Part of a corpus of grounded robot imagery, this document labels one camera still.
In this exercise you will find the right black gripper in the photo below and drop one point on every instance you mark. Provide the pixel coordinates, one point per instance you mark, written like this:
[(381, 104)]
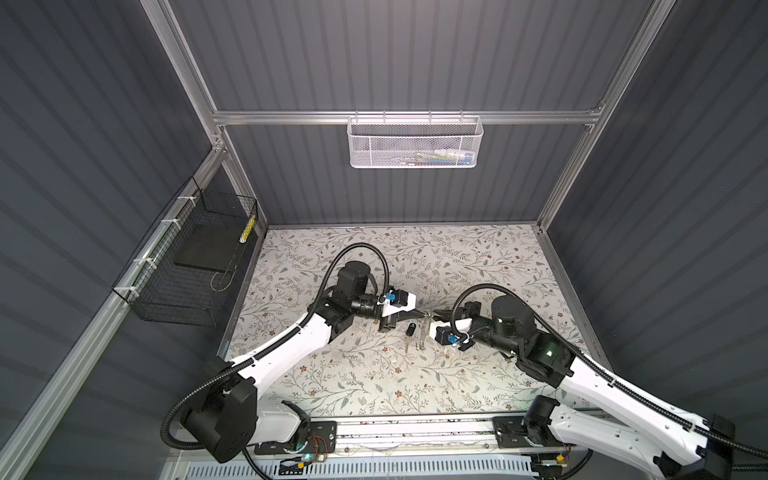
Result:
[(468, 310)]

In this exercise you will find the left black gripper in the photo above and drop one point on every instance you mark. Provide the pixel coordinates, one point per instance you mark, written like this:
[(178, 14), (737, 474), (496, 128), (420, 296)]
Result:
[(387, 324)]

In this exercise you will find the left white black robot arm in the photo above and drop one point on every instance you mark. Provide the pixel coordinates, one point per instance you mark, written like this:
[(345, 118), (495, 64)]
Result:
[(225, 418)]

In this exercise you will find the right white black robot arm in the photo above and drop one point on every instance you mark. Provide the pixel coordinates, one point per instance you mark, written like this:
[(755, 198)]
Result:
[(639, 430)]

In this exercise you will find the floral table mat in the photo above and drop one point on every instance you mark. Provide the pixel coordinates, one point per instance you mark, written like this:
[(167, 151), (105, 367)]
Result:
[(366, 372)]

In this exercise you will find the pens in white basket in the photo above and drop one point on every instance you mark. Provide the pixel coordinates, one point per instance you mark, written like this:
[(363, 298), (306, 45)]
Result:
[(436, 158)]

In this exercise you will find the yellow marker in basket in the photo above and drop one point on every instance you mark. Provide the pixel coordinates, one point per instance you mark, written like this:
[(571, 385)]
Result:
[(247, 230)]

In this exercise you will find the black pad in basket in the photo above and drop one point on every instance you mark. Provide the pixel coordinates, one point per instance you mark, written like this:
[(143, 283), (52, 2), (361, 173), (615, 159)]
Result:
[(210, 248)]

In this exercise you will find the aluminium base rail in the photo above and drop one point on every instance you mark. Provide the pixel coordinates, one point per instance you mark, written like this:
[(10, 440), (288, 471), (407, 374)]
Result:
[(414, 432)]

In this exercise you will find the white ventilated cable duct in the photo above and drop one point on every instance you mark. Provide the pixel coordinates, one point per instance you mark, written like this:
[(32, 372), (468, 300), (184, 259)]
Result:
[(402, 467)]

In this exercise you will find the white wire mesh basket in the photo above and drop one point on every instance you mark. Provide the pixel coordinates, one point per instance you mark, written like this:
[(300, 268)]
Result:
[(375, 140)]

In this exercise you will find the black wire basket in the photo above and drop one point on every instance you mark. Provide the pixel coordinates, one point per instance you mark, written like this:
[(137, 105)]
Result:
[(157, 290)]

